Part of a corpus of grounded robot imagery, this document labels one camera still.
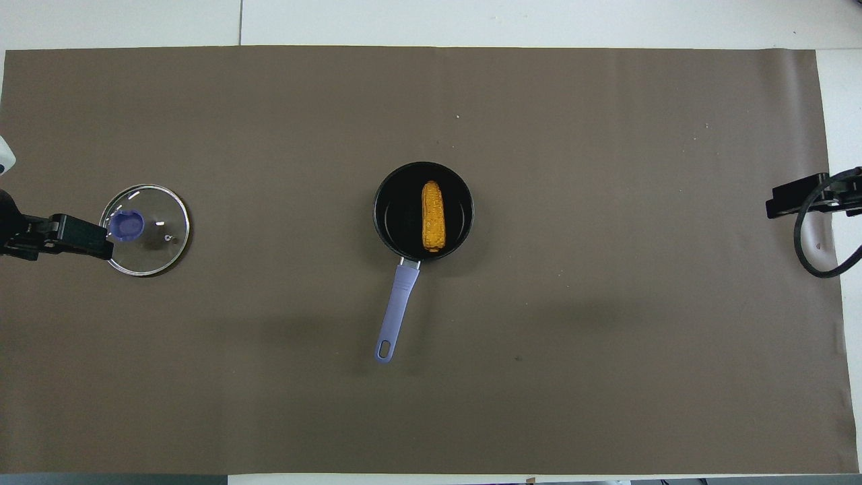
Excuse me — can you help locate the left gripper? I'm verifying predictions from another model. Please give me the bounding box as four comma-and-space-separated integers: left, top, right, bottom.
20, 214, 114, 260

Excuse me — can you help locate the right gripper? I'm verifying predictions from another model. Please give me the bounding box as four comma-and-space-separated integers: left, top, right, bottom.
766, 167, 862, 219

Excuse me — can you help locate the glass lid purple knob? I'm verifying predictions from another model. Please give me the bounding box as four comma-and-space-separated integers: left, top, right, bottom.
100, 184, 191, 277

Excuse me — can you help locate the yellow corn cob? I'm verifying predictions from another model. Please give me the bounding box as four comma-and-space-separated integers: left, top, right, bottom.
422, 181, 446, 254

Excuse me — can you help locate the brown table mat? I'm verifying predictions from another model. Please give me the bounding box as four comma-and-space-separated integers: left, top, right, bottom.
0, 46, 856, 476

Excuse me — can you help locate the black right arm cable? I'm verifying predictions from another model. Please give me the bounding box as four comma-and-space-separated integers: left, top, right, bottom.
793, 168, 862, 278

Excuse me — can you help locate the black pot purple handle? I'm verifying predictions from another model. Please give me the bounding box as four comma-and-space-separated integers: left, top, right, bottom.
373, 162, 475, 364

